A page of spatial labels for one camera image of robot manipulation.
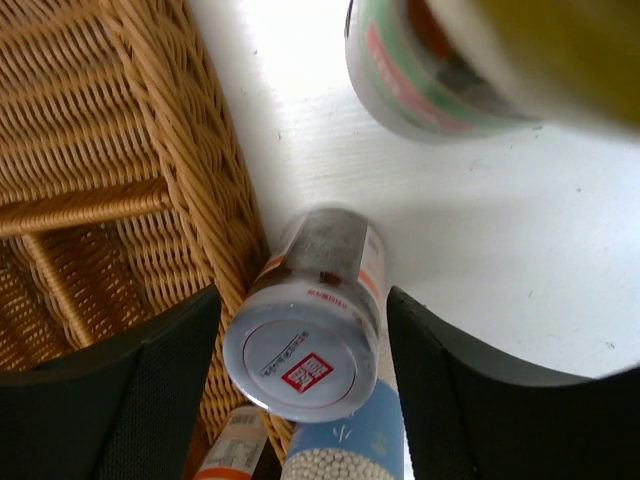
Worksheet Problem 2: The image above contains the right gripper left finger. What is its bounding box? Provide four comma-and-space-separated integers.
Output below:
1, 285, 221, 479

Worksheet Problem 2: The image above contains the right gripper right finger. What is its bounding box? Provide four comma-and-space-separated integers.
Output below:
387, 288, 639, 479

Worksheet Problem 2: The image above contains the brown jar white lid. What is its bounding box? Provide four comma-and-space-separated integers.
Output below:
223, 207, 387, 423
194, 405, 268, 480

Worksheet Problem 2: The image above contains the woven wicker divided basket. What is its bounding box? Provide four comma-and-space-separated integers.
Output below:
1, 1, 268, 479

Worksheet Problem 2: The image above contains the red label sauce bottle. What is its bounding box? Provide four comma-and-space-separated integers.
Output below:
344, 1, 639, 141

